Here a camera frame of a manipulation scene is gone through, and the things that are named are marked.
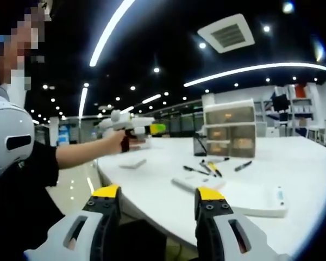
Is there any person's left hand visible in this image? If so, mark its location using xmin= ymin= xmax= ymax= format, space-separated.
xmin=105 ymin=129 xmax=142 ymax=154

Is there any plastic drawer cabinet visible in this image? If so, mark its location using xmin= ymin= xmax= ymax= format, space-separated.
xmin=203 ymin=99 xmax=258 ymax=158

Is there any blue standing banner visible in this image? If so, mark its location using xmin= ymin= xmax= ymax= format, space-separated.
xmin=58 ymin=127 xmax=79 ymax=145

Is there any black mesh pen holder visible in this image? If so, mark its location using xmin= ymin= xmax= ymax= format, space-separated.
xmin=192 ymin=133 xmax=207 ymax=157

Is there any thin black pen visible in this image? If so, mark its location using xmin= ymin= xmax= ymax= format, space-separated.
xmin=183 ymin=165 xmax=209 ymax=176

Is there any white desk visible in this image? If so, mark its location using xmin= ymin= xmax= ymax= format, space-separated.
xmin=97 ymin=135 xmax=326 ymax=253

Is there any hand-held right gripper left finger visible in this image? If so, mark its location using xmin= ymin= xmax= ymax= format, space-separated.
xmin=23 ymin=184 xmax=122 ymax=261

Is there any yellow black pen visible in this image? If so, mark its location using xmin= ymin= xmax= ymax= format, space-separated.
xmin=208 ymin=161 xmax=223 ymax=178

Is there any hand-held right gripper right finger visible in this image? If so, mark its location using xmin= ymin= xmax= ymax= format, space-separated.
xmin=194 ymin=186 xmax=292 ymax=261

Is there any long ceiling light strip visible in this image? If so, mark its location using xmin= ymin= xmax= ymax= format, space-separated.
xmin=89 ymin=0 xmax=137 ymax=68
xmin=183 ymin=62 xmax=326 ymax=88

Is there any white shelf unit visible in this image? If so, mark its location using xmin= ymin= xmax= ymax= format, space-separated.
xmin=256 ymin=83 xmax=321 ymax=138

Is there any black monitor on shelf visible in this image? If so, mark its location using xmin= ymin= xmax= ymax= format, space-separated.
xmin=271 ymin=94 xmax=291 ymax=111

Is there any group of ceiling spotlights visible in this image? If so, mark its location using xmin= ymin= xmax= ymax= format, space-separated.
xmin=29 ymin=1 xmax=320 ymax=120

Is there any white sticky note stack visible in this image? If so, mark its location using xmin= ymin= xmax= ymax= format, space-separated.
xmin=118 ymin=158 xmax=147 ymax=170

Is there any thick white note pad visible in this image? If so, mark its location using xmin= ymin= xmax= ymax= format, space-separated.
xmin=224 ymin=184 xmax=289 ymax=219

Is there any person's black clothing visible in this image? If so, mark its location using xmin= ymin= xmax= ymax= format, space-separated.
xmin=0 ymin=141 xmax=168 ymax=261

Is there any ceiling air vent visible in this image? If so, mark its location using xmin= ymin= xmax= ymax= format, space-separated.
xmin=197 ymin=13 xmax=255 ymax=54

